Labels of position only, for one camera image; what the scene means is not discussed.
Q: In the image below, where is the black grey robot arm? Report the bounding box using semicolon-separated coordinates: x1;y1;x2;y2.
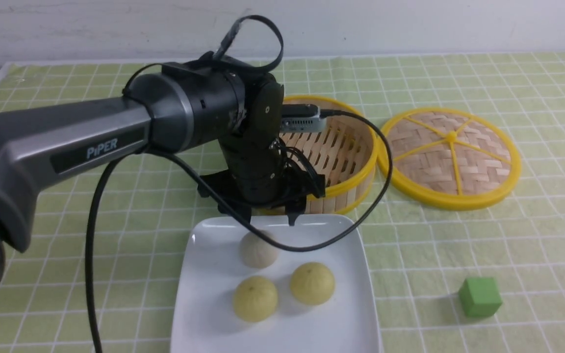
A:
0;52;326;282

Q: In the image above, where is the white steamed bun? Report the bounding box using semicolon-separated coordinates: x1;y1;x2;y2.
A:
238;232;280;270

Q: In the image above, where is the green cube block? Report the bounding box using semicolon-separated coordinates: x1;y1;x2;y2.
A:
458;277;504;318

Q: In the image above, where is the black camera cable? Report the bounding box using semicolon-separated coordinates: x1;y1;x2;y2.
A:
84;15;394;353

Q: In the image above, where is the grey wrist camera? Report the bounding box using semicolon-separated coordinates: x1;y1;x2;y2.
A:
280;103;327;133

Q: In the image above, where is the bamboo steamer basket yellow rim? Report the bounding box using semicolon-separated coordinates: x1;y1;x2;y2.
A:
280;115;379;215

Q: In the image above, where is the yellow steamed bun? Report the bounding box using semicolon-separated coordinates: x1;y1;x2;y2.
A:
232;276;279;323
289;262;336;306

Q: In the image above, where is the woven bamboo steamer lid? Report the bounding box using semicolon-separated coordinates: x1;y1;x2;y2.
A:
377;107;522;211

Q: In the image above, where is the white square plate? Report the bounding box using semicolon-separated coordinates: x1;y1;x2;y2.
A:
170;217;383;353

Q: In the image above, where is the green checkered tablecloth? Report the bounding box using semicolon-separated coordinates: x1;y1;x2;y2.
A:
0;53;565;353

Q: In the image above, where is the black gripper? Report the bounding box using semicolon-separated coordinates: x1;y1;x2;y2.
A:
201;138;327;230

